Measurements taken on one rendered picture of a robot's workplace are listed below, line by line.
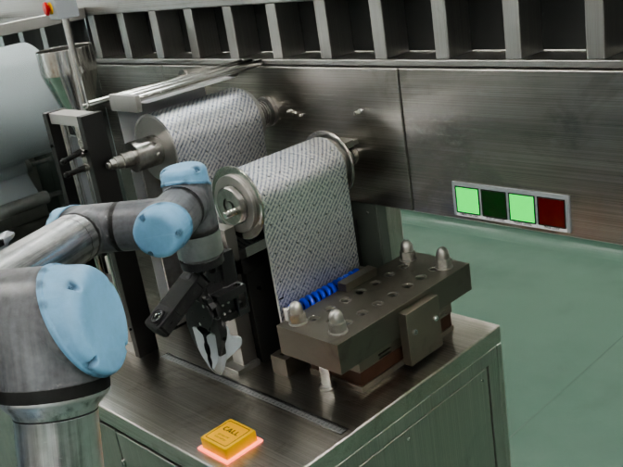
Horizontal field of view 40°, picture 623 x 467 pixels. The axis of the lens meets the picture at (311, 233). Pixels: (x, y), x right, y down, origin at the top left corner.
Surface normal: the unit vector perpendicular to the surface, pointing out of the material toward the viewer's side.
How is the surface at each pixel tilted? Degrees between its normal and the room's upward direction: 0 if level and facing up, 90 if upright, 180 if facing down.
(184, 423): 0
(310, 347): 90
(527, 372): 0
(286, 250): 90
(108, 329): 83
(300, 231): 90
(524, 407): 0
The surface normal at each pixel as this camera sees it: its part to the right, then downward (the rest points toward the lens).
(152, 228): -0.16, 0.37
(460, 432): 0.70, 0.15
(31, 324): -0.21, -0.04
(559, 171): -0.70, 0.34
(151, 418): -0.15, -0.93
